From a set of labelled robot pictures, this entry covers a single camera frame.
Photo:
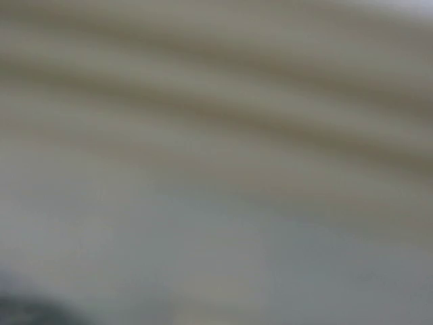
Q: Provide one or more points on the white perforated plastic basket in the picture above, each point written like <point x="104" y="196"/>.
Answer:
<point x="216" y="162"/>

